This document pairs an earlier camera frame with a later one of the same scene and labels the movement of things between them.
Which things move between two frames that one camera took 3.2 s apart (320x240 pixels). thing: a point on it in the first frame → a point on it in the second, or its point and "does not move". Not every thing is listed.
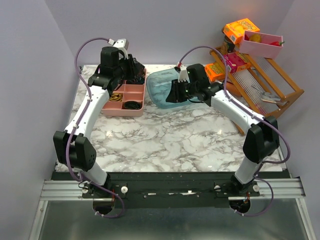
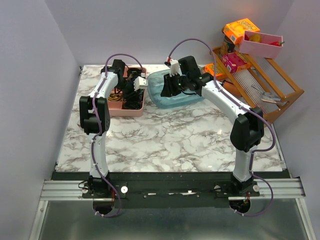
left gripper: (122, 57) → (132, 94)
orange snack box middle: (214, 72) does not move
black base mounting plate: (170, 190) does not move
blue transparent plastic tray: (157, 88) does not move
